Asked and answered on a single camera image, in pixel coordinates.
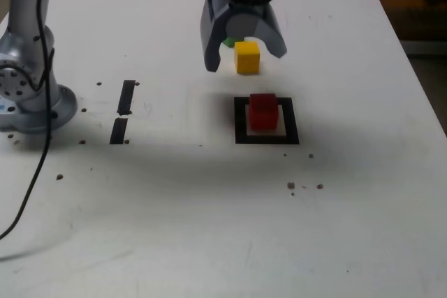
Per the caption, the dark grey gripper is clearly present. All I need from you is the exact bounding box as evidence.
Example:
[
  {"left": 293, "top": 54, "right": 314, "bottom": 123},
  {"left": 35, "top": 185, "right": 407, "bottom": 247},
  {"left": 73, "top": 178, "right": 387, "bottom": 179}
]
[{"left": 200, "top": 0, "right": 288, "bottom": 73}]

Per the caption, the green cube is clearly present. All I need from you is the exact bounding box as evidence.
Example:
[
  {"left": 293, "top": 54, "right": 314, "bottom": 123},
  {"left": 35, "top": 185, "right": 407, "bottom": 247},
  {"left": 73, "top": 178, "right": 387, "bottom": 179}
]
[{"left": 222, "top": 36, "right": 245, "bottom": 49}]

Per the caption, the yellow cube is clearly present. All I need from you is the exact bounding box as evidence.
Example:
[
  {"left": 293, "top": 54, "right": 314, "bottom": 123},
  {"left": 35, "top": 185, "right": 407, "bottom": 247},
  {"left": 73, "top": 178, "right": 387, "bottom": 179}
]
[{"left": 234, "top": 41, "right": 261, "bottom": 75}]

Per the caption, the red cube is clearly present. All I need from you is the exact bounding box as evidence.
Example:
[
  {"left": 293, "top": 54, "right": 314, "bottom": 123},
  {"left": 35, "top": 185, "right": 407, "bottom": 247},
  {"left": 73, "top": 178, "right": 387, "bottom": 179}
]
[{"left": 248, "top": 93, "right": 279, "bottom": 131}]

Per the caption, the black tape square outline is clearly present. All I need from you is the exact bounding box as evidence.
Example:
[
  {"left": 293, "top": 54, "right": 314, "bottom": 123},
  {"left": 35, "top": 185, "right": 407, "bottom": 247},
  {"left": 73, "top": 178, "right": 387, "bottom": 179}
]
[{"left": 233, "top": 96, "right": 300, "bottom": 145}]

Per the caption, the black tape strip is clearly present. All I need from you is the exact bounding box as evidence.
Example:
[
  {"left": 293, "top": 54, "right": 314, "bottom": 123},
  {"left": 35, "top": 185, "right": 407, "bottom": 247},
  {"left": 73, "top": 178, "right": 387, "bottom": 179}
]
[{"left": 109, "top": 80, "right": 136, "bottom": 145}]

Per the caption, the black cable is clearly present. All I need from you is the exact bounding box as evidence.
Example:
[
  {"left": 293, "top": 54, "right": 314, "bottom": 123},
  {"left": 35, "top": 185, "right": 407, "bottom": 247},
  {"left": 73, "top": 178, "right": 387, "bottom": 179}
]
[{"left": 0, "top": 0, "right": 61, "bottom": 240}]

